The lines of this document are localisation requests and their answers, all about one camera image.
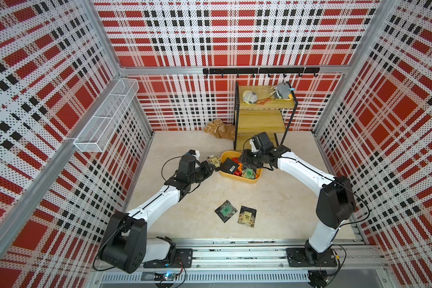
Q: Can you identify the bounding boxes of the green yellow tea bag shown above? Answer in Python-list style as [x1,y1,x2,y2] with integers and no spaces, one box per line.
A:
[242,168,258,180]

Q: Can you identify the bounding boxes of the red foil tea bag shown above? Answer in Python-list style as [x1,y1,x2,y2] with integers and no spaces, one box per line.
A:
[231,157,240,164]

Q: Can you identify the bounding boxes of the dark tea bag barcode side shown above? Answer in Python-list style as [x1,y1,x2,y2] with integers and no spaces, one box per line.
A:
[220,158,238,176]

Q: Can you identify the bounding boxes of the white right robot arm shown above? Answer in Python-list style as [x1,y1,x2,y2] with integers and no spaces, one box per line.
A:
[240,132,356,255]

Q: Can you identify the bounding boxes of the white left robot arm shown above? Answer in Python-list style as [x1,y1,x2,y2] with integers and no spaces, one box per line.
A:
[95,150,218,274]

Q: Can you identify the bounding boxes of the yellow plastic storage box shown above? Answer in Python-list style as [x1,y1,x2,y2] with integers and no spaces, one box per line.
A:
[219,151,263,184]

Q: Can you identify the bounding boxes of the green label tea bag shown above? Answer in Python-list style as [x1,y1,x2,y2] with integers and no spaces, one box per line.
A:
[215,200,238,223]

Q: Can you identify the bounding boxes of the yellow label tea bag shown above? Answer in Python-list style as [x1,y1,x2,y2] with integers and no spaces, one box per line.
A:
[238,206,257,228]

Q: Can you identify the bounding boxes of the orange scissors on shelf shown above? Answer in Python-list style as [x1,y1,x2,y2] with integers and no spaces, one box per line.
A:
[256,97,272,105]

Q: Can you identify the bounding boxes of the white toy on shelf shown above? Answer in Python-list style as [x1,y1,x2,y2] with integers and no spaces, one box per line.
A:
[242,90,258,104]

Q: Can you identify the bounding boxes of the green circuit board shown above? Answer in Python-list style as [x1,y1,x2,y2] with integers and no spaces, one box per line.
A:
[154,272,175,282]

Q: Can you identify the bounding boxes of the wooden black-frame shelf rack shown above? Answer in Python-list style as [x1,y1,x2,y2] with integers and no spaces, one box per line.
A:
[234,83,298,151]

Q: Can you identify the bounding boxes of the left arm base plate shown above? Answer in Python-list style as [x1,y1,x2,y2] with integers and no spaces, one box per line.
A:
[144,248,194,269]

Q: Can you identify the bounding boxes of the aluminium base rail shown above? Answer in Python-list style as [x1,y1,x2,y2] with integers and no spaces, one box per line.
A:
[87,240,397,288]

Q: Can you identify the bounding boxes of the black wall hook rail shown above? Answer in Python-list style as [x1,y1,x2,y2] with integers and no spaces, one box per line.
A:
[202,67,320,76]

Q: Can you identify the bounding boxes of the white wire mesh basket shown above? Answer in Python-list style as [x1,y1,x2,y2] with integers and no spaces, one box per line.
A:
[74,78,139,153]

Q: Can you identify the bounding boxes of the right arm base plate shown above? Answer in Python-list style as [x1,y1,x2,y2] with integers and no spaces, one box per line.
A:
[286,248,338,268]

